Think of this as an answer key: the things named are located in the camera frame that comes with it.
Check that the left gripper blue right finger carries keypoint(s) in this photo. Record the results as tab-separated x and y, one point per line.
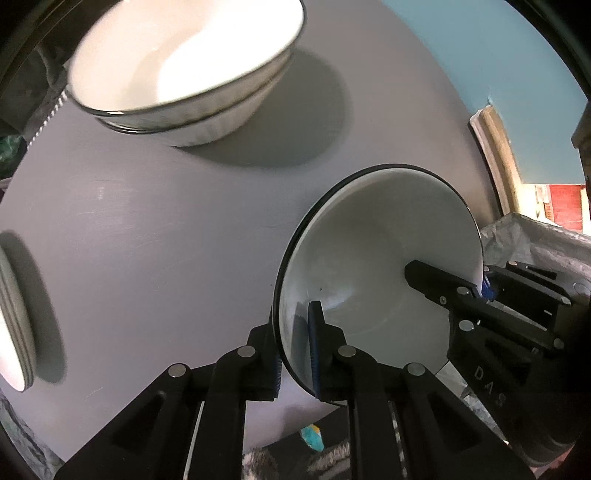
325	340

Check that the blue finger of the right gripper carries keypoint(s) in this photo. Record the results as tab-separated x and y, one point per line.
488	291
438	286

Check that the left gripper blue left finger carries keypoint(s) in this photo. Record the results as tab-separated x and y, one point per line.
264	373

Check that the white ribbed bowl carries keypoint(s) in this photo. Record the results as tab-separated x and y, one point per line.
350	252

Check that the white plate stack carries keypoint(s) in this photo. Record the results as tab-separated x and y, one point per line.
18	352

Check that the white bowl stack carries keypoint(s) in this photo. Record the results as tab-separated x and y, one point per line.
191	71

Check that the striped cushion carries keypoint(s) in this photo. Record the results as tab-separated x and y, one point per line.
296	461

